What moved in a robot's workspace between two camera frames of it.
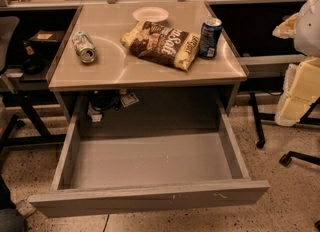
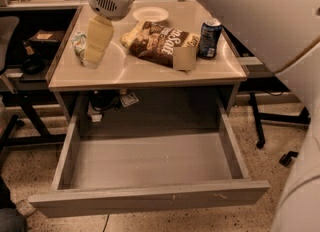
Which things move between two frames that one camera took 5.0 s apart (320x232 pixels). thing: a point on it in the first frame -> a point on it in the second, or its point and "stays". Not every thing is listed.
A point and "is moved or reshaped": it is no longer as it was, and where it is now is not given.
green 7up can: (84, 47) is moved or reshaped
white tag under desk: (129, 100) stays
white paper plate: (150, 13) stays
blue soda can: (210, 37) stays
